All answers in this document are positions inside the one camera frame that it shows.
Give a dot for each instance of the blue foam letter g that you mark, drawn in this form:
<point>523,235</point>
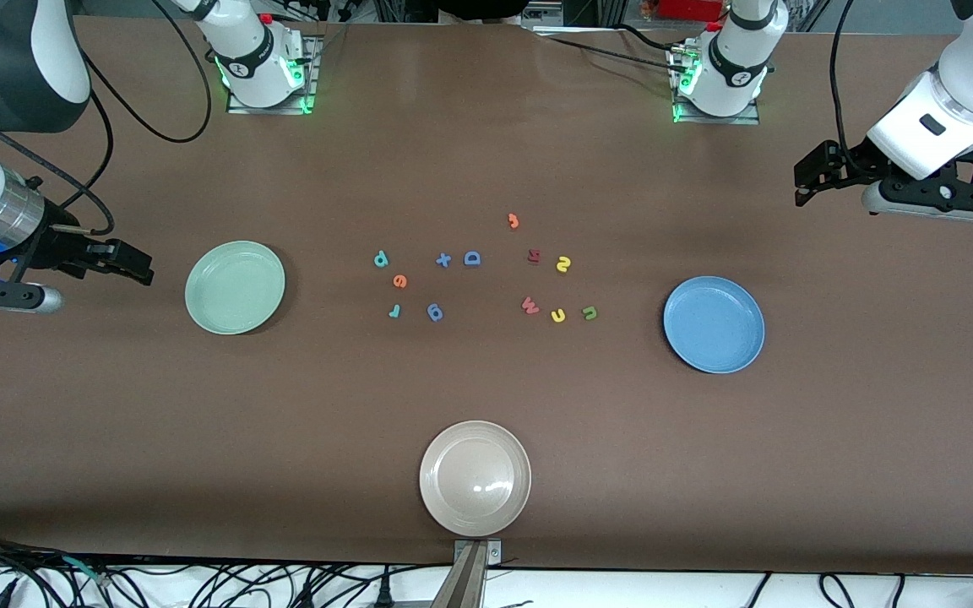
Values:
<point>430,312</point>

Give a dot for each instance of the pale green plate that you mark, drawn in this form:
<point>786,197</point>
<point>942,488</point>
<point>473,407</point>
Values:
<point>235,287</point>

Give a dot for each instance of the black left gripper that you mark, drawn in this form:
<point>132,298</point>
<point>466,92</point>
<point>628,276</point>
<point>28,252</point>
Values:
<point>856,162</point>

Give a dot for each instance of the standing person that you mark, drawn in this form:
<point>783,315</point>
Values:
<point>482,8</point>

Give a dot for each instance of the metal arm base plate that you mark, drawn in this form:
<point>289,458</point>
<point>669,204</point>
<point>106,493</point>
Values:
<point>710,120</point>
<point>314,76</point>

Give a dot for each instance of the blue foam letter D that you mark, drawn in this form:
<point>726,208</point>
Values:
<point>466,258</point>

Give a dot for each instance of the teal foam letter p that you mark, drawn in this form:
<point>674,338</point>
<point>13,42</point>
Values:
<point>381,259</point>

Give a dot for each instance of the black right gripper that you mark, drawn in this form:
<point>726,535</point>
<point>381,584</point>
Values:
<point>57,246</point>

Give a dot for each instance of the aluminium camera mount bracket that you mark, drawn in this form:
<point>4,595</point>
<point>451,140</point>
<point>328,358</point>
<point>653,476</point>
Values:
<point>474,574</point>

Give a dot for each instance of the blue plate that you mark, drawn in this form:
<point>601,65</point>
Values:
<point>714,325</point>

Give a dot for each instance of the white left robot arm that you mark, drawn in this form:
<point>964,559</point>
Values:
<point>968,84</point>

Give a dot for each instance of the pink foam letter w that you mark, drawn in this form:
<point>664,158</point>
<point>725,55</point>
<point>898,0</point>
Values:
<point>529,306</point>

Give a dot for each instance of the yellow foam letter n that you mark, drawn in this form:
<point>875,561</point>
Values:
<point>563,264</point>

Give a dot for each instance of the black power plug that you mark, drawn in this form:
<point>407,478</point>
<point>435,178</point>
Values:
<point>383,595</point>

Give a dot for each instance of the beige plate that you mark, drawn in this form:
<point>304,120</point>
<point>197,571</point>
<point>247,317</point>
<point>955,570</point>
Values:
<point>475,477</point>

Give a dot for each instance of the red box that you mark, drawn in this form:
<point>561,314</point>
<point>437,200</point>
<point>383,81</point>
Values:
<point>689,8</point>

